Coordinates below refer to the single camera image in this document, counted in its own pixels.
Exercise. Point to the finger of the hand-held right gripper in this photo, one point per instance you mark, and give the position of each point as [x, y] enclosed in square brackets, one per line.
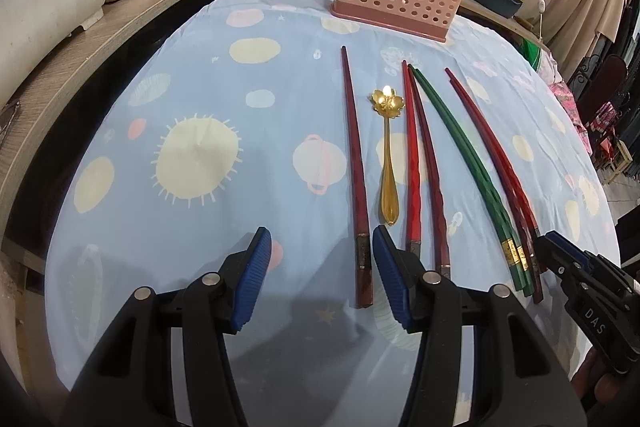
[575, 249]
[592, 317]

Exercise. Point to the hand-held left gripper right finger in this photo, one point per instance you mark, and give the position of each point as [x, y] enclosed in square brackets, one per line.
[392, 277]

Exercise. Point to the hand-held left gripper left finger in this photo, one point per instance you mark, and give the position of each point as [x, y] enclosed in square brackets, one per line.
[252, 277]

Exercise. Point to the bright red chopstick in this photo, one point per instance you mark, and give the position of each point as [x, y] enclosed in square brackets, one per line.
[411, 157]

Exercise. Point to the dark red chopstick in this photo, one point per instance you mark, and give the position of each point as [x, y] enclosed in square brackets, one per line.
[354, 147]
[427, 157]

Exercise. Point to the green chopstick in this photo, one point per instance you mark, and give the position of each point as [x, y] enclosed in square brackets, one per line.
[462, 142]
[475, 152]

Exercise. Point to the person's right hand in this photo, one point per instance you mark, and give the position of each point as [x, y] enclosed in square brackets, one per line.
[597, 382]

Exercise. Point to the gold flower spoon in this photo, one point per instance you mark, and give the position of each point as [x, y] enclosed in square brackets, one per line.
[387, 157]

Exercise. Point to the pink floral bag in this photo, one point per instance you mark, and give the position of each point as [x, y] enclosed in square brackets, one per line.
[565, 102]

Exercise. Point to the blue planet print tablecloth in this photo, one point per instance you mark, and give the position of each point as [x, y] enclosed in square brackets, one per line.
[225, 107]

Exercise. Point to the white plastic tub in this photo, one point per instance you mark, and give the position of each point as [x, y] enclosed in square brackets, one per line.
[40, 7]

